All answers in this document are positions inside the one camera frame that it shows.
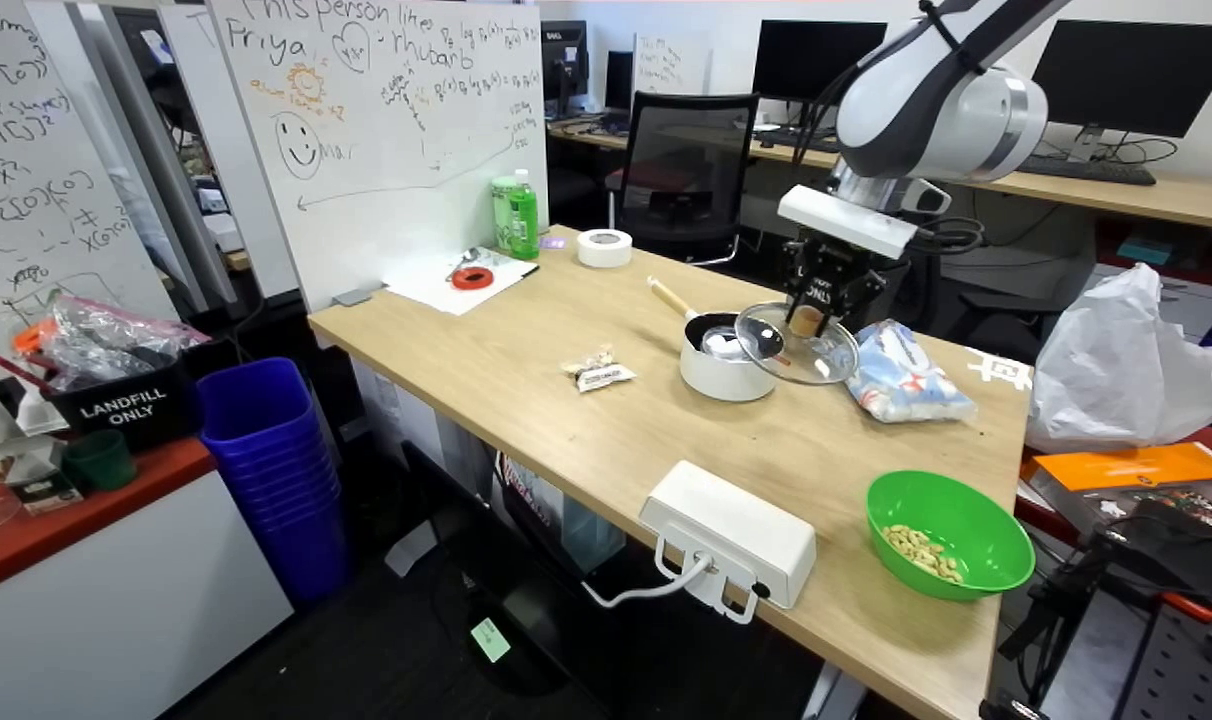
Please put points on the pile of peanuts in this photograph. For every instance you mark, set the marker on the pile of peanuts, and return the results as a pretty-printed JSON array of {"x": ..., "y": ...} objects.
[{"x": 927, "y": 555}]

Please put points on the white cabinet with red top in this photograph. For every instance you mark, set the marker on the white cabinet with red top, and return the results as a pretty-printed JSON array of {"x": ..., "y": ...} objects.
[{"x": 110, "y": 602}]

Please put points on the small candy packet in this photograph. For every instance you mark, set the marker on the small candy packet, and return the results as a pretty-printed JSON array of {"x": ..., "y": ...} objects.
[{"x": 597, "y": 375}]

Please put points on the black keyboard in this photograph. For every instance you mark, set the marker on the black keyboard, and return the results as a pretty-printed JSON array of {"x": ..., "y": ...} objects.
[{"x": 1091, "y": 170}]

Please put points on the green bottle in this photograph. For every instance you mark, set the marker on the green bottle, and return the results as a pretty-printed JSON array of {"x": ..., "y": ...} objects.
[{"x": 512, "y": 221}]

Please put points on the wide black computer monitor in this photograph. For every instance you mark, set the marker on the wide black computer monitor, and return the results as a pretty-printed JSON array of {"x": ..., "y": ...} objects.
[{"x": 1139, "y": 75}]

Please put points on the clear bag of clutter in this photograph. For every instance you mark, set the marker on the clear bag of clutter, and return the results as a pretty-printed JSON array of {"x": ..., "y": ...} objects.
[{"x": 97, "y": 333}]

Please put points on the orange folder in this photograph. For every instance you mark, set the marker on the orange folder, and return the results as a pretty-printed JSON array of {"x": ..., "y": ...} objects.
[{"x": 1139, "y": 467}]

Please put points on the stack of blue bins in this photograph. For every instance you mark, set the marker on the stack of blue bins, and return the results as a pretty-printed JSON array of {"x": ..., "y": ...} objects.
[{"x": 279, "y": 467}]

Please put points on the clear glass pot lid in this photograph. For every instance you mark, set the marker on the clear glass pot lid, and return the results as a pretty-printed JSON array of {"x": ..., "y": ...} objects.
[{"x": 798, "y": 353}]

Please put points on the small whiteboard with writing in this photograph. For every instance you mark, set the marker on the small whiteboard with writing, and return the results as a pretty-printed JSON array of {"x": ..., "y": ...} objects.
[{"x": 669, "y": 66}]

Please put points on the whiteboard eraser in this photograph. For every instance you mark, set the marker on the whiteboard eraser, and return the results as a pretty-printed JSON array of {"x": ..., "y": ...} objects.
[{"x": 359, "y": 292}]

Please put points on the blue and white snack bag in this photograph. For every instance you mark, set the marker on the blue and white snack bag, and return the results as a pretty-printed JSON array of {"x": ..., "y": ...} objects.
[{"x": 907, "y": 382}]

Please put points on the white power box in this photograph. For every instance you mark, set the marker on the white power box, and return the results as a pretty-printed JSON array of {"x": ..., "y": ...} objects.
[{"x": 728, "y": 525}]

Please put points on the black landfill box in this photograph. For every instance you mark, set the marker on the black landfill box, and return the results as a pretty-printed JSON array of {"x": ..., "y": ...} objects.
[{"x": 125, "y": 407}]

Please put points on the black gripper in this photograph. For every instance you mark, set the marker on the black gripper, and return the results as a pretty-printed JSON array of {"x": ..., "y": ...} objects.
[{"x": 838, "y": 274}]

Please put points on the white plastic bag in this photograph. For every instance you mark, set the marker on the white plastic bag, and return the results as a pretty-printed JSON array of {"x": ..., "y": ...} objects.
[{"x": 1127, "y": 366}]

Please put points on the long wooden office desk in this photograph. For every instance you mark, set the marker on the long wooden office desk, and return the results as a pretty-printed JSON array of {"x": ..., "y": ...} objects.
[{"x": 1167, "y": 198}]

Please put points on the dark green cup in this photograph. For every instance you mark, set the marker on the dark green cup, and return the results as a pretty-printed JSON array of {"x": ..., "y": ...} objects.
[{"x": 100, "y": 461}]

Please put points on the white tape roll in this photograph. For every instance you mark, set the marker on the white tape roll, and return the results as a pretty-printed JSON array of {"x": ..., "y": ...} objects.
[{"x": 605, "y": 249}]

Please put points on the green plastic bowl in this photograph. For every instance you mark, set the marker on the green plastic bowl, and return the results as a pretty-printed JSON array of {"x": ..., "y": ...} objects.
[{"x": 947, "y": 505}]

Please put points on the large scribbled whiteboard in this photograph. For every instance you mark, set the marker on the large scribbled whiteboard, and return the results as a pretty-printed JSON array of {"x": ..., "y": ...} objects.
[{"x": 390, "y": 132}]

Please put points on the tall whiteboard with notes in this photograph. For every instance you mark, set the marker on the tall whiteboard with notes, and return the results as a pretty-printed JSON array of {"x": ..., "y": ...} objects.
[{"x": 44, "y": 185}]

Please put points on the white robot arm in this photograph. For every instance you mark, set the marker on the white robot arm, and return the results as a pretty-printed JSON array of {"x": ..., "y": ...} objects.
[{"x": 948, "y": 114}]

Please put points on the black mesh office chair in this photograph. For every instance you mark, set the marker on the black mesh office chair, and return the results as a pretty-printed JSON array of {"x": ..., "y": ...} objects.
[{"x": 685, "y": 174}]

